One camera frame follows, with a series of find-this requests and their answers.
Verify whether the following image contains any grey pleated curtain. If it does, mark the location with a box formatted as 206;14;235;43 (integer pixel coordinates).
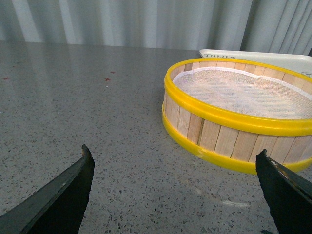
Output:
0;0;312;55

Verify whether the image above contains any white rectangular bear tray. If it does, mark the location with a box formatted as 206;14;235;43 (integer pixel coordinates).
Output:
199;49;312;78

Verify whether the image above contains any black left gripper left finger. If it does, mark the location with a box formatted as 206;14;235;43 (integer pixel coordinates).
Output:
0;145;95;234

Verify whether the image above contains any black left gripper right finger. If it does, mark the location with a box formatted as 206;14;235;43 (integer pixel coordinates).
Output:
255;149;312;234

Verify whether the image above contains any yellow rimmed bamboo steamer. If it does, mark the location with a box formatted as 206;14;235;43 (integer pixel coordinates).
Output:
162;58;312;174

